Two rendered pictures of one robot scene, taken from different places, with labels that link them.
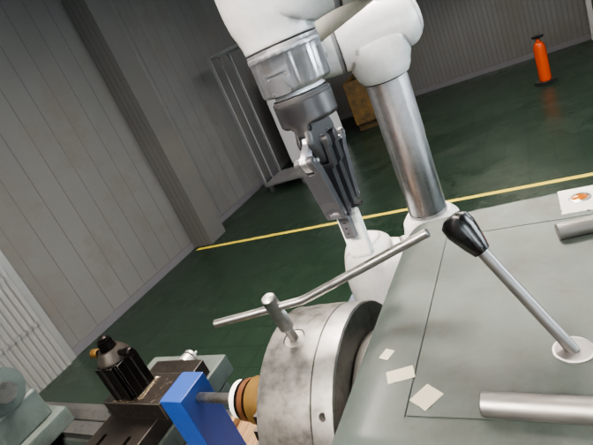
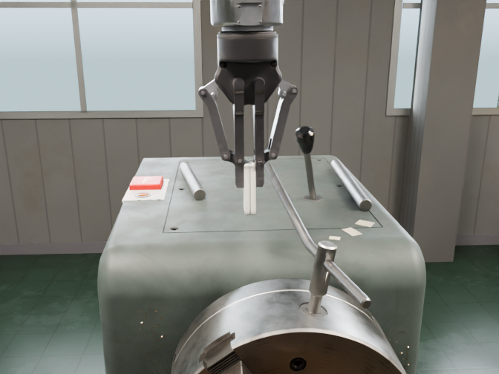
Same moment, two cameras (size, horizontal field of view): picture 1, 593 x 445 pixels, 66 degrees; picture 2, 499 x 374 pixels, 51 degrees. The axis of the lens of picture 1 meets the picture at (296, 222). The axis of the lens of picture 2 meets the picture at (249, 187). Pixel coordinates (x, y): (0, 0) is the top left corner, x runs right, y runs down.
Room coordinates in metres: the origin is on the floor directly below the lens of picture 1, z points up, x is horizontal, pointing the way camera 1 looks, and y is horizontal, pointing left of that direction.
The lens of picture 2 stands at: (0.97, 0.47, 1.56)
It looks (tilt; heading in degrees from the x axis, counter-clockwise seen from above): 17 degrees down; 233
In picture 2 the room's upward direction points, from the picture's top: straight up
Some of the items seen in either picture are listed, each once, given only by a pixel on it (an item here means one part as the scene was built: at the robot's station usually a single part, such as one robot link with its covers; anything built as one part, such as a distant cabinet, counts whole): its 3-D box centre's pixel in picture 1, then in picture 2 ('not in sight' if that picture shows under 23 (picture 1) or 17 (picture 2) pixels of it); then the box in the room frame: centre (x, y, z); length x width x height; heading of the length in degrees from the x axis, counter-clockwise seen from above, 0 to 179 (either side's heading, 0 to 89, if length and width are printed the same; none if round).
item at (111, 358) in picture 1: (111, 352); not in sight; (1.00, 0.54, 1.13); 0.08 x 0.08 x 0.03
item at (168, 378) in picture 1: (146, 395); not in sight; (0.99, 0.52, 1.00); 0.20 x 0.10 x 0.05; 57
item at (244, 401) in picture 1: (266, 399); not in sight; (0.68, 0.18, 1.08); 0.09 x 0.09 x 0.09; 57
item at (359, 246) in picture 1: (354, 234); (252, 186); (0.57, -0.07, 1.35); 0.03 x 0.01 x 0.07; 57
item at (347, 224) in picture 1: (343, 223); (265, 167); (0.55, -0.06, 1.38); 0.03 x 0.01 x 0.05; 147
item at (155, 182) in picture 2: not in sight; (146, 185); (0.54, -0.45, 1.26); 0.06 x 0.06 x 0.02; 57
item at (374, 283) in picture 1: (376, 268); not in sight; (1.16, -0.16, 0.97); 0.18 x 0.16 x 0.22; 79
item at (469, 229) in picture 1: (464, 233); (304, 140); (0.40, -0.15, 1.38); 0.04 x 0.03 x 0.05; 57
